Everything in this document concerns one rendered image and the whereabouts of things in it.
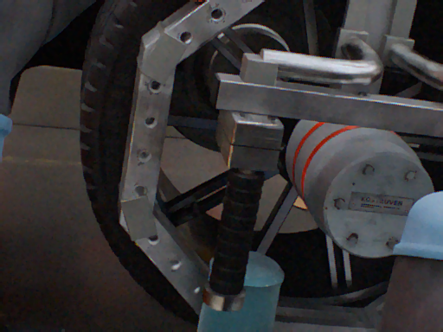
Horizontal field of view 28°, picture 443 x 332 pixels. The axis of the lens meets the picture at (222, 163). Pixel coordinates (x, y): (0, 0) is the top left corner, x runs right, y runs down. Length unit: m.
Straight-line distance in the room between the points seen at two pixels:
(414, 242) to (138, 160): 0.70
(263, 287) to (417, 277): 0.62
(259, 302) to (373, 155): 0.22
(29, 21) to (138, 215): 0.83
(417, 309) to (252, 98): 0.50
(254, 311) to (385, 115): 0.28
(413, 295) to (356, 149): 0.59
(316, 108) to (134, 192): 0.30
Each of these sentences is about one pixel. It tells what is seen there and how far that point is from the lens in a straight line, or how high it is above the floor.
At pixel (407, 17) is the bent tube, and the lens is 1.11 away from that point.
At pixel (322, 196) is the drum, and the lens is 1.00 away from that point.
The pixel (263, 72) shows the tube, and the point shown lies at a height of 0.99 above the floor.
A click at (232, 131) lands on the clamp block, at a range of 0.87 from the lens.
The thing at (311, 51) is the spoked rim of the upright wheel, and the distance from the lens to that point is 1.20.
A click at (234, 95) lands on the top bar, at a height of 0.97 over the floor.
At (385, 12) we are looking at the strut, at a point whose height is 1.04.
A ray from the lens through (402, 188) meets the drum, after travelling 1.01.
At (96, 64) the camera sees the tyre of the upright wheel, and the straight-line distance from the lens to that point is 1.15.
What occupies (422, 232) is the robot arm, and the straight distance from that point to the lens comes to 0.42.
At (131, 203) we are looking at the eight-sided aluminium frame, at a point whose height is 0.77.
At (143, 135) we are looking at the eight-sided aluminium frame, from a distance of 1.09.
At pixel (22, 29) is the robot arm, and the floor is 1.12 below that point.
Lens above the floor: 1.18
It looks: 18 degrees down
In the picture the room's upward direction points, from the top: 10 degrees clockwise
